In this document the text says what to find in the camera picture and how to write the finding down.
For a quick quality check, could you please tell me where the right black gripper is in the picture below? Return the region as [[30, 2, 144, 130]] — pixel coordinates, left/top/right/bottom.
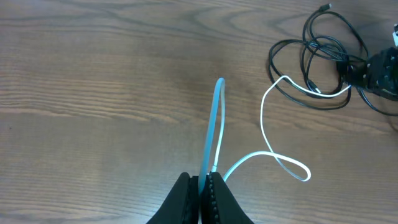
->
[[337, 47, 397, 101]]

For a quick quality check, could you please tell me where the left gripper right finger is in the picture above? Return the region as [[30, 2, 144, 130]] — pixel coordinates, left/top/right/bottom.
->
[[201, 172, 254, 224]]

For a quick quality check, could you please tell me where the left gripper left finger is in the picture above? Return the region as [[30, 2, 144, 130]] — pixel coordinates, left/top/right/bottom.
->
[[147, 172, 199, 224]]

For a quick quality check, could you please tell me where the black cable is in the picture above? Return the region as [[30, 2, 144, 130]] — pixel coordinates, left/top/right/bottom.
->
[[267, 2, 398, 118]]

